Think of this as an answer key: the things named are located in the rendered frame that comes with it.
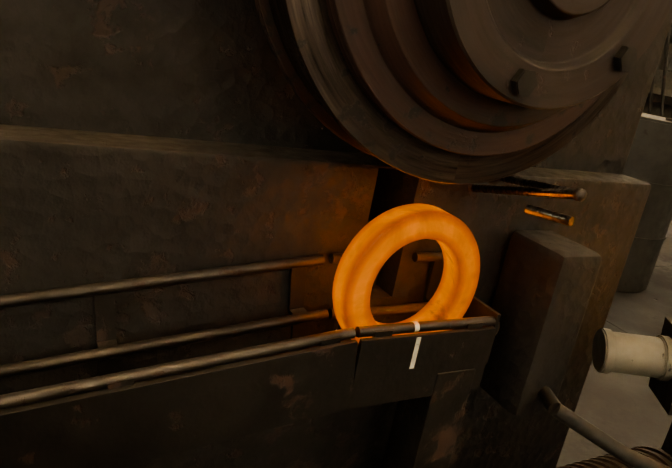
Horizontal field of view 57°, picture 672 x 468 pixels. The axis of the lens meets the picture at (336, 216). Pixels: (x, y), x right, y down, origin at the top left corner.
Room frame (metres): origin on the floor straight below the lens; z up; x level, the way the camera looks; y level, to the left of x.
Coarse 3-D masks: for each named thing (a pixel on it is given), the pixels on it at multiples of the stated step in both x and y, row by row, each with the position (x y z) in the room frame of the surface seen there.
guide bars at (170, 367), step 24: (312, 336) 0.57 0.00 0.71; (336, 336) 0.58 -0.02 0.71; (360, 336) 0.60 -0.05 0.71; (192, 360) 0.51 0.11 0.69; (216, 360) 0.52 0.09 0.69; (240, 360) 0.53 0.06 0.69; (72, 384) 0.45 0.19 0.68; (96, 384) 0.46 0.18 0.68; (120, 384) 0.47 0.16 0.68; (0, 408) 0.42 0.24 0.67
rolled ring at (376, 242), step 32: (384, 224) 0.63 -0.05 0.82; (416, 224) 0.64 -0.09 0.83; (448, 224) 0.66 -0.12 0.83; (352, 256) 0.62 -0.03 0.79; (384, 256) 0.62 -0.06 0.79; (448, 256) 0.69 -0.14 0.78; (352, 288) 0.60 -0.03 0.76; (448, 288) 0.69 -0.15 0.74; (352, 320) 0.61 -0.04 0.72; (416, 320) 0.68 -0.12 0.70
